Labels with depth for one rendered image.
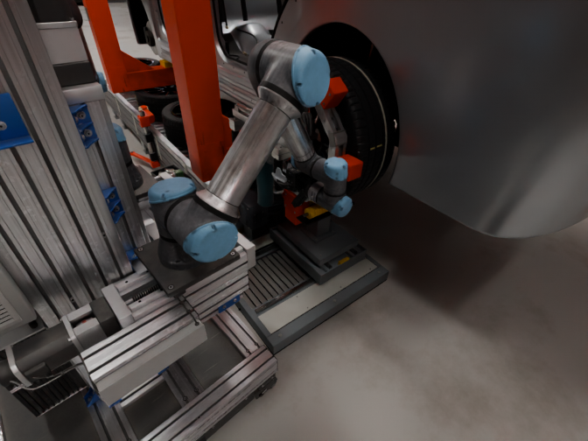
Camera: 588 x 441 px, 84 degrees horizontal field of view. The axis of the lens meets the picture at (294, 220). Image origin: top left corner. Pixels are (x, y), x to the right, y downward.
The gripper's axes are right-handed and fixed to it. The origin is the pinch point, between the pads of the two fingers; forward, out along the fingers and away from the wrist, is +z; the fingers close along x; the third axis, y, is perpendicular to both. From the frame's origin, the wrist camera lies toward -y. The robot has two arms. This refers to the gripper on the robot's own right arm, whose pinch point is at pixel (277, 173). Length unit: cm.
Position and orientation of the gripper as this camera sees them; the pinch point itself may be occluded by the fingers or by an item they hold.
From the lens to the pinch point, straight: 132.0
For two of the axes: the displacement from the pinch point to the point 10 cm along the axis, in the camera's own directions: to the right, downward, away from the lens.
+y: 0.3, -7.9, -6.1
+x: -7.4, 3.9, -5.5
